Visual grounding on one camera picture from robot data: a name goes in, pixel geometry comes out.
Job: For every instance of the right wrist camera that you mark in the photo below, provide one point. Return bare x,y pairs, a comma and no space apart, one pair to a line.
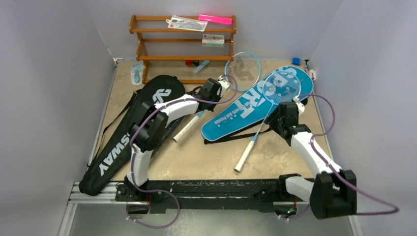
299,104

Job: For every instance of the light blue packaged item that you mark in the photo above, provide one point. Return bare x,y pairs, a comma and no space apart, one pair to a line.
136,74

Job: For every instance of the pink bar on shelf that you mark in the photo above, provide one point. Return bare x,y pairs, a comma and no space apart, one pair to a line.
215,19

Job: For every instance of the light blue strip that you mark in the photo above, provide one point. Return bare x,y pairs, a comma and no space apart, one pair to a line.
201,66

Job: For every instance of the red black small object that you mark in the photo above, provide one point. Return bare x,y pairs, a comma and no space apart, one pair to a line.
192,62

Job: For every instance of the blue racket bag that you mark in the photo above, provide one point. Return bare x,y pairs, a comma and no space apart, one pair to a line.
258,106

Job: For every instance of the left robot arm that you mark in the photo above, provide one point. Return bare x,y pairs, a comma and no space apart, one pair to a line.
148,132

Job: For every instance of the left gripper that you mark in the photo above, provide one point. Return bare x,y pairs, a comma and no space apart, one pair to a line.
218,96

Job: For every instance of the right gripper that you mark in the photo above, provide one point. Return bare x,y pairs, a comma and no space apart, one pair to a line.
279,122

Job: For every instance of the small blue cube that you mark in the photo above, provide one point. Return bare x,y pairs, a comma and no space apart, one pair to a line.
296,61

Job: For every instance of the light blue badminton racket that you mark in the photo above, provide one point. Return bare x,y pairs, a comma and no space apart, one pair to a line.
246,69

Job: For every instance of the small pink white object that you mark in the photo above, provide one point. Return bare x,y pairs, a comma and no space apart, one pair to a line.
312,74

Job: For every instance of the wooden shelf rack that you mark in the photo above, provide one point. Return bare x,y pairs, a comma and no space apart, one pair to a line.
158,42

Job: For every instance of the white blister package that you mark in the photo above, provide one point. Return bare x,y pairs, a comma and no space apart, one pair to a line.
181,23

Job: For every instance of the white green box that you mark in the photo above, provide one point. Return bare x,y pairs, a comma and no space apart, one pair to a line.
213,40

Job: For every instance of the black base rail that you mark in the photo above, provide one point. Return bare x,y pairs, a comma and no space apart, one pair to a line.
263,195

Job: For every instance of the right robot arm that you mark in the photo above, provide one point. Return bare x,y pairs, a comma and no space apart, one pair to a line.
319,163

